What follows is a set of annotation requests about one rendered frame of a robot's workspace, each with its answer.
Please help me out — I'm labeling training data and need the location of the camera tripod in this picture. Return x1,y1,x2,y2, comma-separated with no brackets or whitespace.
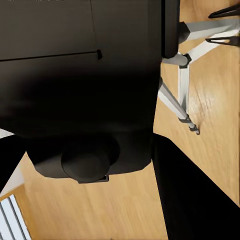
158,18,240,135

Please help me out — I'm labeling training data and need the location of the digital camera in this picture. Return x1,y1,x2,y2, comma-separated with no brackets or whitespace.
0,0,180,184

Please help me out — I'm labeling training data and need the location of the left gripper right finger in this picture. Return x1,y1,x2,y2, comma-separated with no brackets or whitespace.
151,133,240,240

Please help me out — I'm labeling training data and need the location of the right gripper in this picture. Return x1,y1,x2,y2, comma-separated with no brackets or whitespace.
205,3,240,47

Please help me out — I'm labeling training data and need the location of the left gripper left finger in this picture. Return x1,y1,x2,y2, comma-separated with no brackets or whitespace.
0,134,26,194

